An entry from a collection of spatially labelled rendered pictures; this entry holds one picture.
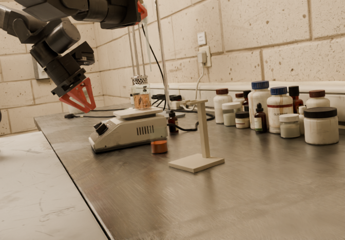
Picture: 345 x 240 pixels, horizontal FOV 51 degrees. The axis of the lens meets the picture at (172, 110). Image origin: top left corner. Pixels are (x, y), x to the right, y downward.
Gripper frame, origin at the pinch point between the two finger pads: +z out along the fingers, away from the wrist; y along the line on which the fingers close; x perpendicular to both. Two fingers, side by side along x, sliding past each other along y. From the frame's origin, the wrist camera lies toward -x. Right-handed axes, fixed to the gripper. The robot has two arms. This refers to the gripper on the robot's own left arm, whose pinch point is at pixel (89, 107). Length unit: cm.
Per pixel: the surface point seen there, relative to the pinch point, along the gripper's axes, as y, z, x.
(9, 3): 211, -87, -117
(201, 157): -29.5, 19.2, 3.0
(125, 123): -4.7, 8.4, -2.7
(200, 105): -33.6, 10.2, -1.5
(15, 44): 219, -58, -101
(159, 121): -8.4, 13.9, -9.3
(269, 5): -25, 9, -58
